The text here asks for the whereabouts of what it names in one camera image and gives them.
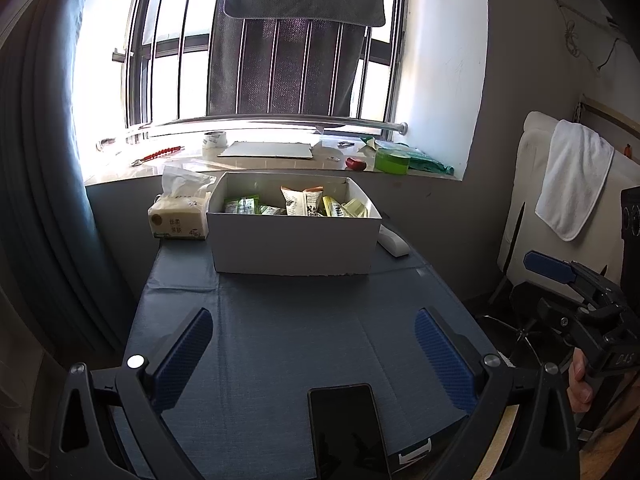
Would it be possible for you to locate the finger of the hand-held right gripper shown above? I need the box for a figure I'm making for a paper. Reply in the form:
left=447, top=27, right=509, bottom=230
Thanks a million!
left=509, top=280, right=591, bottom=328
left=523, top=251, right=608, bottom=292

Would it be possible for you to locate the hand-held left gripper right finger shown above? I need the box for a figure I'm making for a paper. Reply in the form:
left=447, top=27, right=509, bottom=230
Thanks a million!
left=414, top=306, right=582, bottom=480

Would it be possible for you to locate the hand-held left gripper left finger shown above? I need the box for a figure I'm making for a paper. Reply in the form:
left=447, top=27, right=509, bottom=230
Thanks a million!
left=50, top=307, right=215, bottom=480

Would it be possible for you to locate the white cardboard box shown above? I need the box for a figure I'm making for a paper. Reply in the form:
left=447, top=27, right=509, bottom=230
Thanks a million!
left=206, top=171, right=383, bottom=277

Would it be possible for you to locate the green white snack packet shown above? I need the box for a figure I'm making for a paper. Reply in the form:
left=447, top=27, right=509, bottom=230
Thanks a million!
left=223, top=195, right=262, bottom=215

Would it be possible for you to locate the large yellow snack bag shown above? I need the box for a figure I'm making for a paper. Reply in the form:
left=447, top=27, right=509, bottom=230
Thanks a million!
left=322, top=196, right=352, bottom=218

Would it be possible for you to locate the white orange snack packet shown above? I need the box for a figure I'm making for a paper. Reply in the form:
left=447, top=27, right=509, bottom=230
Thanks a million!
left=280, top=186, right=326, bottom=217

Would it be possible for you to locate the person's right hand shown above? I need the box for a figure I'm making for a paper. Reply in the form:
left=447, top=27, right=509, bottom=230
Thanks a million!
left=567, top=347, right=597, bottom=416

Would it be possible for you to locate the black chair base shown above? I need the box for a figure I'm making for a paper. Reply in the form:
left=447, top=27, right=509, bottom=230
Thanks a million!
left=472, top=312, right=576, bottom=366

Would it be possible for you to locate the white chair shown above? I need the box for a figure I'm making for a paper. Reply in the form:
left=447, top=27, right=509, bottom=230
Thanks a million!
left=496, top=111, right=640, bottom=311

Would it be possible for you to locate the white towel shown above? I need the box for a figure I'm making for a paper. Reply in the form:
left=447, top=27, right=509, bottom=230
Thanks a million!
left=535, top=120, right=616, bottom=242

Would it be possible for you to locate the blue table cloth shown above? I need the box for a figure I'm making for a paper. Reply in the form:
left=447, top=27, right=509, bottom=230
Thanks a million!
left=117, top=237, right=506, bottom=480

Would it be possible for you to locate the black smartphone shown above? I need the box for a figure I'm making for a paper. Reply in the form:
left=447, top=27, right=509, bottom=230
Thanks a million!
left=307, top=382, right=393, bottom=480

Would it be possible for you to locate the white remote control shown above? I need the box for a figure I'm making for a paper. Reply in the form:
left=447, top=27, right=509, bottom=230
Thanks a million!
left=376, top=225, right=412, bottom=258

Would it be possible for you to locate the tissue pack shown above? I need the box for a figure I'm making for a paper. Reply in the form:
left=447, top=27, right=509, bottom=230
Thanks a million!
left=147, top=165, right=217, bottom=241

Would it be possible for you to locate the green plastic bag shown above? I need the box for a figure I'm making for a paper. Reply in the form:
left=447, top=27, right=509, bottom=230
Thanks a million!
left=407, top=146, right=456, bottom=177

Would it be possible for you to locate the green round container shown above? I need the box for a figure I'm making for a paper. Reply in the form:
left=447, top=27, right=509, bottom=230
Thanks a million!
left=375, top=149, right=411, bottom=176

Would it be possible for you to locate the flat cardboard sheet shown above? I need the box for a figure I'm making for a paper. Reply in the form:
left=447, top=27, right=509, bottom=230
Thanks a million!
left=217, top=141, right=314, bottom=159

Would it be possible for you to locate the blue curtain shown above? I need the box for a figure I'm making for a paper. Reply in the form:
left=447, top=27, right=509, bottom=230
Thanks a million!
left=0, top=0, right=126, bottom=361

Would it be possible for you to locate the dark mesh cloth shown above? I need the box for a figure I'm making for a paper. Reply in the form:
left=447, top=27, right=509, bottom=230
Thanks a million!
left=206, top=5, right=373, bottom=118

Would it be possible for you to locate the wooden frame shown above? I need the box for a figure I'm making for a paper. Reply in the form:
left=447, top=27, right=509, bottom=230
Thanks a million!
left=572, top=92, right=640, bottom=133

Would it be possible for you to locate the red handled tool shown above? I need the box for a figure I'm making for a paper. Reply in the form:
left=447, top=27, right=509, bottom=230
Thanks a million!
left=131, top=145, right=186, bottom=168

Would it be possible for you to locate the wall cable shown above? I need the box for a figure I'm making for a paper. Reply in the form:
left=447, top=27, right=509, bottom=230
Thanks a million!
left=550, top=0, right=633, bottom=73

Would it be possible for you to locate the metal window rail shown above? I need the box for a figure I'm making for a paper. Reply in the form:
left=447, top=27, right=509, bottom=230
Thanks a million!
left=97, top=112, right=408, bottom=141

